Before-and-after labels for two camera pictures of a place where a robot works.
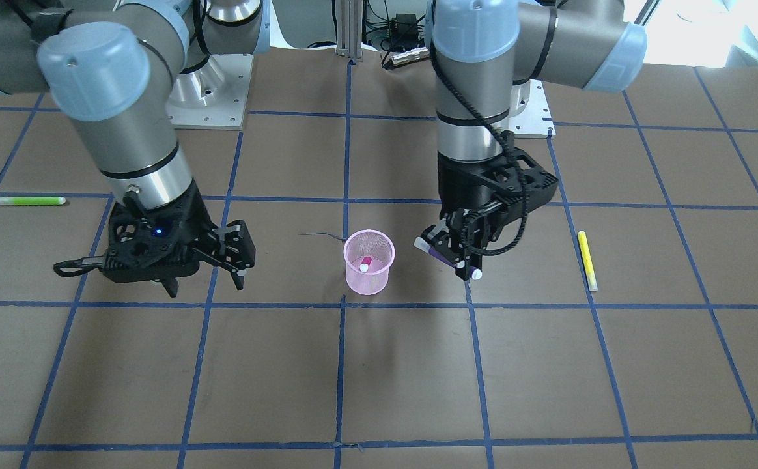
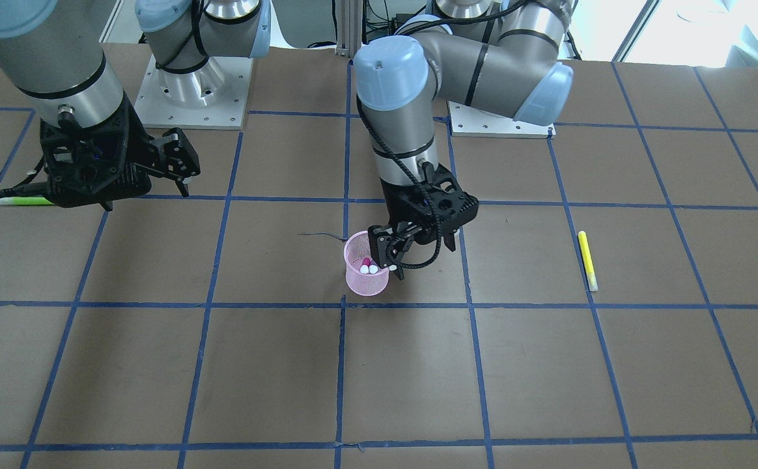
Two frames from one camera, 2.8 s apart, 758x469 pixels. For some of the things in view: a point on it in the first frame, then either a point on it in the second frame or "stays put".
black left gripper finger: [475, 223] → [407, 246]
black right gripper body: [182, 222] → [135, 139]
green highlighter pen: [48, 200] stays put
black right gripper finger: [171, 286] → [107, 204]
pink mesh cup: [376, 245] stays put
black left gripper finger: [439, 238] → [381, 237]
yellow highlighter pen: [587, 261] stays put
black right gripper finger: [230, 247] → [179, 159]
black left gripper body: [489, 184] → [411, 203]
